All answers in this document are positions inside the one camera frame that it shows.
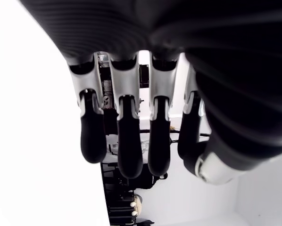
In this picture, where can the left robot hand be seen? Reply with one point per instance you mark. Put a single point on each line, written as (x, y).
(202, 70)

